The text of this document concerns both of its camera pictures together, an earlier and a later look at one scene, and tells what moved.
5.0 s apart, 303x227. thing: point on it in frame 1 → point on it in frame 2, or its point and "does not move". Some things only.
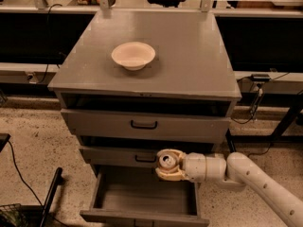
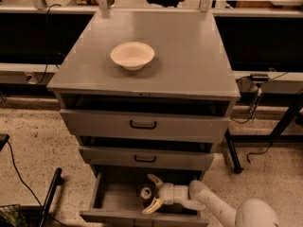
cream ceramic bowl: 133,56 does not move
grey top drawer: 146,126 does not move
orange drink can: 169,158 → 146,192
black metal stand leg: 58,181 does not move
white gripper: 193,166 → 167,194
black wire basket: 11,216 does not move
